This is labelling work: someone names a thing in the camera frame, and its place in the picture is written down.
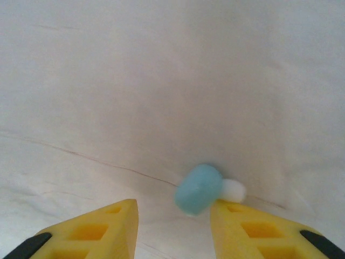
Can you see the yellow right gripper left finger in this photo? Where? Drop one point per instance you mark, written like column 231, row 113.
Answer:
column 107, row 232

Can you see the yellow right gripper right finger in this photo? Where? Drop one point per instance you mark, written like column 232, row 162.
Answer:
column 242, row 234

